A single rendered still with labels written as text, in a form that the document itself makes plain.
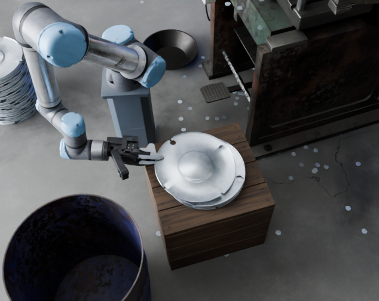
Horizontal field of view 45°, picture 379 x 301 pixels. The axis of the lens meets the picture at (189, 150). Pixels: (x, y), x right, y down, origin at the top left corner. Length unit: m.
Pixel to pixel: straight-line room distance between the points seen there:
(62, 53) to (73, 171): 0.97
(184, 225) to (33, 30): 0.78
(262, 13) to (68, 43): 0.81
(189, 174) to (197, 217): 0.15
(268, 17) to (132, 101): 0.61
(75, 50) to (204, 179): 0.63
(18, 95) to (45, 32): 1.05
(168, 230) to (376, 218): 0.94
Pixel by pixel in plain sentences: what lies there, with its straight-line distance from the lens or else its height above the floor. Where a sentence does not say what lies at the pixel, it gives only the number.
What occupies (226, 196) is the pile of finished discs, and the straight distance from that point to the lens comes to 1.60.
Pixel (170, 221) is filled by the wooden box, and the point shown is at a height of 0.35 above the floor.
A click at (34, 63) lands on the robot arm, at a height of 0.79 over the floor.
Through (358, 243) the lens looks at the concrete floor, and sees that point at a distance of 2.04.
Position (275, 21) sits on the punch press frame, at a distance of 1.78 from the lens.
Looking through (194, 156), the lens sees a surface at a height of 0.41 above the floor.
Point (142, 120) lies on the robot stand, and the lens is 1.93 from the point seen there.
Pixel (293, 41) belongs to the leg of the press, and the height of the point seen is 0.64.
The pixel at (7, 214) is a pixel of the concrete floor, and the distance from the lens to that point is 2.16.
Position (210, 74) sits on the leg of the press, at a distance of 2.42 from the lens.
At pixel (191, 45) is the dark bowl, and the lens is 2.54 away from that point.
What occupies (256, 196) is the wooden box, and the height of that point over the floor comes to 0.35.
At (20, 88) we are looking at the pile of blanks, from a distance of 2.29.
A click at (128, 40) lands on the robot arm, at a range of 1.66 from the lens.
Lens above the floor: 1.79
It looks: 56 degrees down
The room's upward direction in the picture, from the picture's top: 2 degrees counter-clockwise
